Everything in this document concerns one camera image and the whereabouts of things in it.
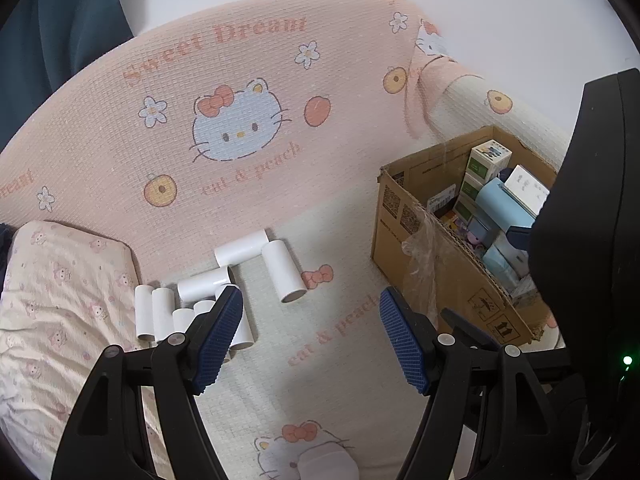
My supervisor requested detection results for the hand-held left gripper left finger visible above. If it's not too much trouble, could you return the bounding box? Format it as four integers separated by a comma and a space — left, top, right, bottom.
50, 284, 245, 480

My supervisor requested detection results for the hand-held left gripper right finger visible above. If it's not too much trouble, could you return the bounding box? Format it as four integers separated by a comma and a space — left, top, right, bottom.
379, 287, 576, 480

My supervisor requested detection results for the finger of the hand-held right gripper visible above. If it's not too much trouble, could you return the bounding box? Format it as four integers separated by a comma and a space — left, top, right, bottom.
440, 308, 502, 352
506, 226, 533, 253

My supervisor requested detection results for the brown cardboard box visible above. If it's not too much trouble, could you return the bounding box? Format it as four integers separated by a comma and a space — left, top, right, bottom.
371, 125, 566, 346

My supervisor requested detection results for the pile of white cardboard tubes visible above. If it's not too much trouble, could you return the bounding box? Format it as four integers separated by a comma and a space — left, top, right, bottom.
135, 229, 307, 363

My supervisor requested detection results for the light blue carton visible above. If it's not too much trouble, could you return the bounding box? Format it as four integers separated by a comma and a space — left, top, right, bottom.
482, 240, 533, 291

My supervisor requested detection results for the purple small packet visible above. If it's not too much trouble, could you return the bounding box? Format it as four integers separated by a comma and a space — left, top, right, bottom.
462, 222, 493, 251

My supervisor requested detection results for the white printed carton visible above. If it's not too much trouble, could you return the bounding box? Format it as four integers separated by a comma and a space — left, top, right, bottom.
502, 165, 551, 216

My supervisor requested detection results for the green white small carton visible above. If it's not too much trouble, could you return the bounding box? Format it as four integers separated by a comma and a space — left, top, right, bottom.
461, 174, 488, 202
469, 141, 512, 183
452, 195, 478, 222

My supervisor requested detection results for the clear plastic film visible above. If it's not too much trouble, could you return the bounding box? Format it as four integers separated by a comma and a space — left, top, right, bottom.
400, 207, 451, 321

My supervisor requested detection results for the pink printed pillow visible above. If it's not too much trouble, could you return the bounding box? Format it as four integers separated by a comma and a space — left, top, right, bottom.
0, 220, 173, 480

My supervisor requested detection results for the pink cartoon printed blanket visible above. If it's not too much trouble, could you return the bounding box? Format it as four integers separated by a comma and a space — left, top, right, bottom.
0, 0, 571, 480

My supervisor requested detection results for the dark teal curtain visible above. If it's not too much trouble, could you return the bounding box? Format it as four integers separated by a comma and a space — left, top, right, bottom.
0, 0, 136, 153

